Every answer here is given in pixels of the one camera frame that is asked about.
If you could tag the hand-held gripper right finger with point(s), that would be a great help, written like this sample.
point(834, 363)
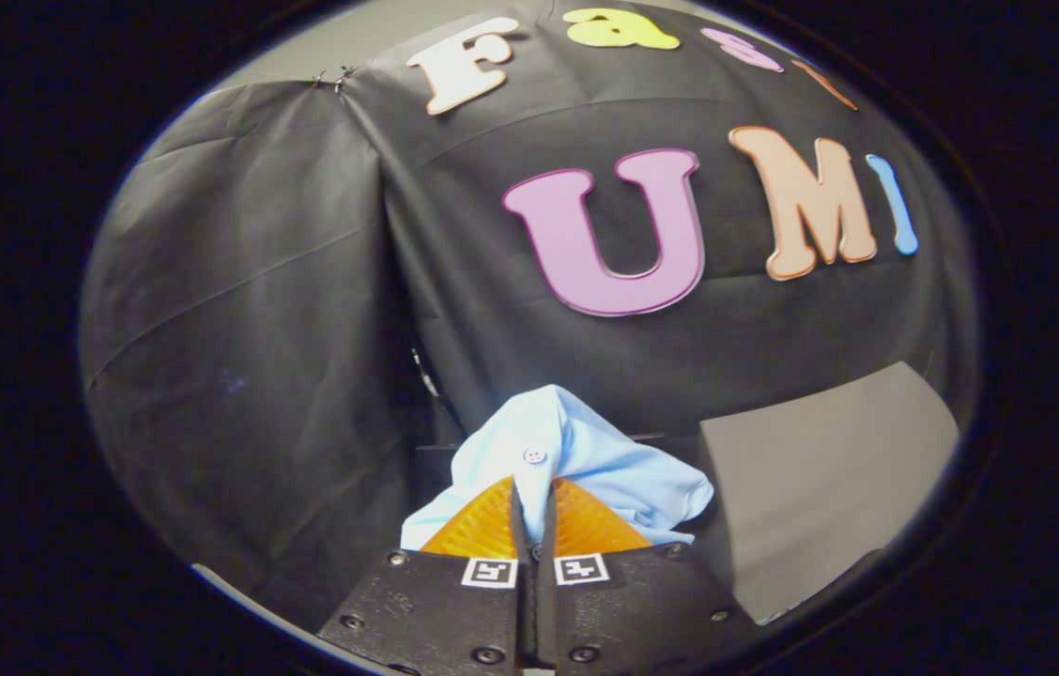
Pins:
point(633, 610)

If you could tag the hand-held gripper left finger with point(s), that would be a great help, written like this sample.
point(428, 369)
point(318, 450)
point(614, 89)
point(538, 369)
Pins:
point(436, 610)

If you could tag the light blue shirt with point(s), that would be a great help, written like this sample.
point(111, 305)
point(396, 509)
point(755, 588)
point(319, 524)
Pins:
point(605, 460)

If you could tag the beige cabinet with grey frame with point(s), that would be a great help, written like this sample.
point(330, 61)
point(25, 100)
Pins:
point(821, 469)

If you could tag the black backdrop cloth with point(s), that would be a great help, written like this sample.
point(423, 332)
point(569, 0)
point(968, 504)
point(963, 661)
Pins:
point(257, 329)

